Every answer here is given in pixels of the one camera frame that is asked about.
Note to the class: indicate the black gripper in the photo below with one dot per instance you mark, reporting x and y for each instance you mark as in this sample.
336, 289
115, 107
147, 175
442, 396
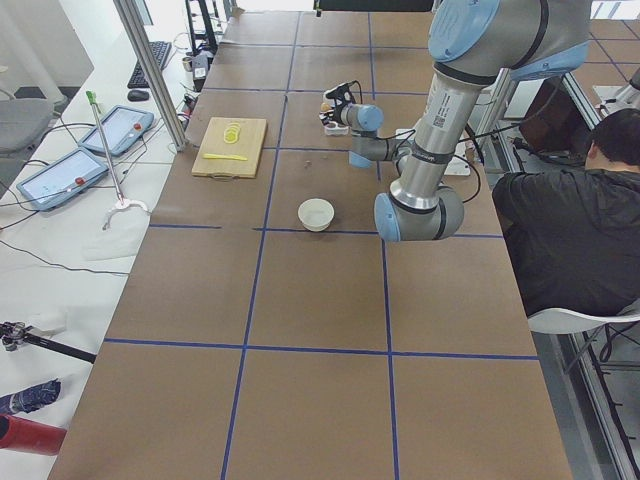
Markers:
332, 118

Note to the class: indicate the clear plastic egg box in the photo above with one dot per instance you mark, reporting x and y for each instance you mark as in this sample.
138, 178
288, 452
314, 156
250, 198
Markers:
331, 127

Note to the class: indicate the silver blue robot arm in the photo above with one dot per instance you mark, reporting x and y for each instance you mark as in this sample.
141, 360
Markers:
470, 42

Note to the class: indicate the bamboo cutting board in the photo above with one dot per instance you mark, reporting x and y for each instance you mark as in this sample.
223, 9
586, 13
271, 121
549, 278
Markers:
250, 144

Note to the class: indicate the white ceramic bowl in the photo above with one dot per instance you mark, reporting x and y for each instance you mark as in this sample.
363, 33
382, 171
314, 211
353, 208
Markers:
316, 214

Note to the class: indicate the yellow plastic knife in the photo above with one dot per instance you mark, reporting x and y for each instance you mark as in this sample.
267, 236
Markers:
225, 157

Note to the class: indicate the black computer mouse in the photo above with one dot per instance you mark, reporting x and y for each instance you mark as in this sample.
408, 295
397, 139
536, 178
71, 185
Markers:
137, 95

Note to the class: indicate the blue teach pendant tablet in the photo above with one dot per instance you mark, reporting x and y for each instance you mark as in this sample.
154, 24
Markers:
123, 126
59, 182

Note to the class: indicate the metal reacher grabber stick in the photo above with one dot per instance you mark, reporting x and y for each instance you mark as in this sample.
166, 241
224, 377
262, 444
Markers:
122, 202

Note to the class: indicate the seated person in black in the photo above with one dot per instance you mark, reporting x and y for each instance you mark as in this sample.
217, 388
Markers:
573, 235

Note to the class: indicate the white chair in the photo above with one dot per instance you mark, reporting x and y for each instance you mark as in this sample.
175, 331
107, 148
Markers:
565, 321

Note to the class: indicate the folded dark blue umbrella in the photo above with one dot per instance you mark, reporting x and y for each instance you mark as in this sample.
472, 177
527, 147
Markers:
32, 398

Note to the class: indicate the red cylinder bottle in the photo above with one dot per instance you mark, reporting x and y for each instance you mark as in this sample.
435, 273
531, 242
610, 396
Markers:
23, 435

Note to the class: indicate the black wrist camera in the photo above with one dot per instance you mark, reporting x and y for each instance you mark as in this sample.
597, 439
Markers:
343, 87

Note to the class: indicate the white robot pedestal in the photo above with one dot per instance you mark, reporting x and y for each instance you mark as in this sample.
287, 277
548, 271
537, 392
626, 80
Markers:
458, 166

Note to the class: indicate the aluminium frame post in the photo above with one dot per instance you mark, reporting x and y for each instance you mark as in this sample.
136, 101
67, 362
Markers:
136, 33

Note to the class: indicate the black tripod handle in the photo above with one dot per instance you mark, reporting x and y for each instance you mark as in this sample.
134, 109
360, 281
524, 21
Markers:
16, 334

